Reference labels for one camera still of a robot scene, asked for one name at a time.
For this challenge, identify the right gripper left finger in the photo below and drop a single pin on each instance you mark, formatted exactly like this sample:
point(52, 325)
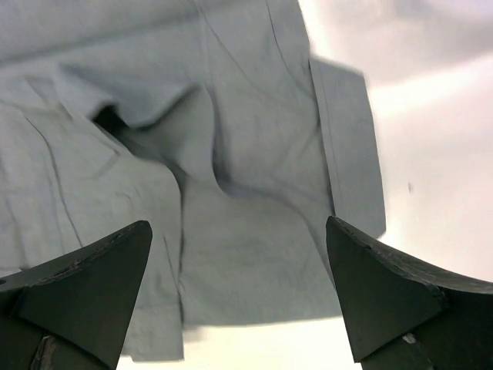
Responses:
point(73, 312)

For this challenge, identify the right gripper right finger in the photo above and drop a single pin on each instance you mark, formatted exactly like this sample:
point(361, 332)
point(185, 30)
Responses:
point(403, 313)

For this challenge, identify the grey long sleeve shirt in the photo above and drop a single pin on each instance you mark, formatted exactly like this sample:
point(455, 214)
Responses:
point(209, 119)

